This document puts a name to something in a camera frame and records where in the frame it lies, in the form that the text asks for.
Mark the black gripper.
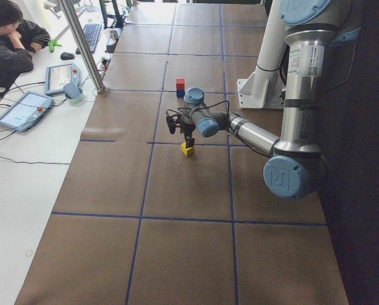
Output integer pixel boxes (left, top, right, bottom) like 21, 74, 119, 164
179, 121, 196, 147

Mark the yellow wooden block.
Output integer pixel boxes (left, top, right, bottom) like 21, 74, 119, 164
181, 142, 195, 158

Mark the blue wooden block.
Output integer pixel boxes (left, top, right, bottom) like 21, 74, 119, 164
176, 90, 185, 98

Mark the red wooden block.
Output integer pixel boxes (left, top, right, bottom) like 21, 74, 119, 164
176, 78, 185, 92

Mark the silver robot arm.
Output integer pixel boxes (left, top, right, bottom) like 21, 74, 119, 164
166, 1, 365, 200

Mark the brown paper table cover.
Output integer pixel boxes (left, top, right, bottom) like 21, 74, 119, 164
16, 3, 348, 304

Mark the orange black connector box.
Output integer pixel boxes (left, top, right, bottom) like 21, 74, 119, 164
100, 57, 111, 71

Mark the far blue teach pendant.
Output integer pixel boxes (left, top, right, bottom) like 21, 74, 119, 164
45, 62, 80, 96

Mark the blue teach pendant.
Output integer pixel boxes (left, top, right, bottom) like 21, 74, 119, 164
45, 62, 80, 96
0, 91, 53, 132

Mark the black keyboard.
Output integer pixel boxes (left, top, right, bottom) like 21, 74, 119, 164
83, 23, 102, 53

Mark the black computer mouse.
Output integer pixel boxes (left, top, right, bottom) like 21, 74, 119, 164
60, 52, 75, 60

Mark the green plastic tool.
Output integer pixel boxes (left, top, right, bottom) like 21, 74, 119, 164
47, 39, 62, 53

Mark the near blue teach pendant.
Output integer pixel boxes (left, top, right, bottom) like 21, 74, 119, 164
0, 91, 53, 132

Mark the seated person in black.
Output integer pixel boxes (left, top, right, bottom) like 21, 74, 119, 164
0, 1, 51, 95

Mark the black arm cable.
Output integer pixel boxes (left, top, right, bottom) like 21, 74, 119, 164
165, 100, 231, 116

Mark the white camera pole with base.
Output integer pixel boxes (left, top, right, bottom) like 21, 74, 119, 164
237, 0, 286, 109

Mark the aluminium frame post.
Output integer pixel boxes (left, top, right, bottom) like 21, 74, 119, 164
59, 0, 105, 93

